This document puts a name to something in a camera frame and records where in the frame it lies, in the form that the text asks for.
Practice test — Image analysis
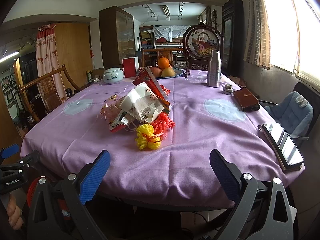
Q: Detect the clear pink plastic wrapper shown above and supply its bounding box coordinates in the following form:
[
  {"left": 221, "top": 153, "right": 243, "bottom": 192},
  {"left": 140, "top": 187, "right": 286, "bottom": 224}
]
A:
[{"left": 100, "top": 94, "right": 124, "bottom": 125}]

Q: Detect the orange plastic rope bundle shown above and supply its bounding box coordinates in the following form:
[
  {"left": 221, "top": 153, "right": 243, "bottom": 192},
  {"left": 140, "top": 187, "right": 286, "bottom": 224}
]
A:
[{"left": 150, "top": 112, "right": 176, "bottom": 140}]

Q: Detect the white paper bag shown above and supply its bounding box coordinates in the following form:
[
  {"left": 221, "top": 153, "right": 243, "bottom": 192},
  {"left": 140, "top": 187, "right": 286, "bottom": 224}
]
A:
[{"left": 119, "top": 82, "right": 164, "bottom": 124}]

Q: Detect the red snack package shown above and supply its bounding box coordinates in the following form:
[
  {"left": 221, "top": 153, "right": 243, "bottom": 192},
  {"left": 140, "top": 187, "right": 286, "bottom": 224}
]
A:
[{"left": 133, "top": 67, "right": 171, "bottom": 113}]

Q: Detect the red mesh trash basket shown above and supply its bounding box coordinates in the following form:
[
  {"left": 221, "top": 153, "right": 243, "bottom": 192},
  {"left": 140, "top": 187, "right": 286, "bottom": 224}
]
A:
[{"left": 27, "top": 176, "right": 71, "bottom": 220}]

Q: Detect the person's left hand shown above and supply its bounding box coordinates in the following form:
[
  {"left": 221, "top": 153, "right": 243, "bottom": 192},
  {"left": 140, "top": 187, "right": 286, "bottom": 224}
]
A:
[{"left": 7, "top": 194, "right": 23, "bottom": 230}]

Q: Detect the purple tablecloth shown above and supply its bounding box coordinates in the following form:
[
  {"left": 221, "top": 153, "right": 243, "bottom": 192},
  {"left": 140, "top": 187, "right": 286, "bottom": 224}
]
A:
[{"left": 21, "top": 70, "right": 303, "bottom": 209}]

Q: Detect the rectangular mirror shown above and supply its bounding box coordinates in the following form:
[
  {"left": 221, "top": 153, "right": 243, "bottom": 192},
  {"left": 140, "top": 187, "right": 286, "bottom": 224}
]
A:
[{"left": 258, "top": 122, "right": 304, "bottom": 172}]

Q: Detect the wooden armchair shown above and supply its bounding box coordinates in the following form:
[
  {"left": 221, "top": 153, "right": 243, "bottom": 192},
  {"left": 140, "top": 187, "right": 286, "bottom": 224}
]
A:
[{"left": 17, "top": 64, "right": 89, "bottom": 123}]

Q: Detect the pink floral curtain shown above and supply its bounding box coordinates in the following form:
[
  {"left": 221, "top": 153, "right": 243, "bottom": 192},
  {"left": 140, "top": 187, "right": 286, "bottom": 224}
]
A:
[{"left": 35, "top": 23, "right": 68, "bottom": 103}]

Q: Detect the blue cushioned chair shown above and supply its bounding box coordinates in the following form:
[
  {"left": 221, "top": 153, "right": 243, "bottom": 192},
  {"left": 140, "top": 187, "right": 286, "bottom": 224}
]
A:
[{"left": 259, "top": 82, "right": 319, "bottom": 139}]

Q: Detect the brown leather wallet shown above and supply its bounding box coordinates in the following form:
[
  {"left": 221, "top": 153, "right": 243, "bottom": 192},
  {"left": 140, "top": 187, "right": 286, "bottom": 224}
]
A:
[{"left": 233, "top": 88, "right": 260, "bottom": 112}]

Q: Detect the small white cap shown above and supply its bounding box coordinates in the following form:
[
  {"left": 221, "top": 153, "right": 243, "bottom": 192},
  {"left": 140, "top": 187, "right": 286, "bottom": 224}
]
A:
[{"left": 223, "top": 83, "right": 233, "bottom": 95}]

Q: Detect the white ceramic lidded jar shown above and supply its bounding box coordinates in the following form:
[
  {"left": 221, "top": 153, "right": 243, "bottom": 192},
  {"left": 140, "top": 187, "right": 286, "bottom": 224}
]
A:
[{"left": 103, "top": 67, "right": 124, "bottom": 85}]

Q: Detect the silver metal bottle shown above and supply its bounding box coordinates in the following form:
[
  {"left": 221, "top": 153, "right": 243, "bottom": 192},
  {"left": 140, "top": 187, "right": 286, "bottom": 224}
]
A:
[{"left": 207, "top": 50, "right": 221, "bottom": 88}]

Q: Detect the red box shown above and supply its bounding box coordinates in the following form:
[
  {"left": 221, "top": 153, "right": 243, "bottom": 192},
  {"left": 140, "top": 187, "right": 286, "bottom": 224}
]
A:
[{"left": 122, "top": 56, "right": 139, "bottom": 77}]

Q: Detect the striped window curtain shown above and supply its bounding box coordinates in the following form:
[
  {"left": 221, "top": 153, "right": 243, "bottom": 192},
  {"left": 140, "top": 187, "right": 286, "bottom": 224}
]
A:
[{"left": 244, "top": 0, "right": 271, "bottom": 70}]

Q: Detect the blue fruit plate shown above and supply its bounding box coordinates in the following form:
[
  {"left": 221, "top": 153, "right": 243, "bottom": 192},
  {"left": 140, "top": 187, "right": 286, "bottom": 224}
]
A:
[{"left": 139, "top": 67, "right": 185, "bottom": 80}]

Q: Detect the brown glass cabinet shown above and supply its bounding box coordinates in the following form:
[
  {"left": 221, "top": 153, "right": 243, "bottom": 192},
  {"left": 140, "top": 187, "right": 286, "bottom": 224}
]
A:
[{"left": 99, "top": 6, "right": 136, "bottom": 69}]

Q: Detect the yellow pear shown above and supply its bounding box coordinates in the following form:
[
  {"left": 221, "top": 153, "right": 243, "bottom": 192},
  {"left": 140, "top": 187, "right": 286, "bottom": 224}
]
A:
[{"left": 162, "top": 67, "right": 176, "bottom": 77}]

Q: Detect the red apple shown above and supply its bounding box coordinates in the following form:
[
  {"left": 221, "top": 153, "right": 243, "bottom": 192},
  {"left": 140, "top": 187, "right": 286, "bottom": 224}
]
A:
[{"left": 150, "top": 67, "right": 162, "bottom": 77}]

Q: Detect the orange fruit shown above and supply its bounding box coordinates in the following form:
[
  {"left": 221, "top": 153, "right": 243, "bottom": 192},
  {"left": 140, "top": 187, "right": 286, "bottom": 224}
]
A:
[{"left": 157, "top": 57, "right": 170, "bottom": 69}]

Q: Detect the dark tall cabinet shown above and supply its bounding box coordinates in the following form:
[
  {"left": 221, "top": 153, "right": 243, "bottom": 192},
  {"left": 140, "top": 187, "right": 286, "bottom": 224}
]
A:
[{"left": 222, "top": 0, "right": 245, "bottom": 76}]

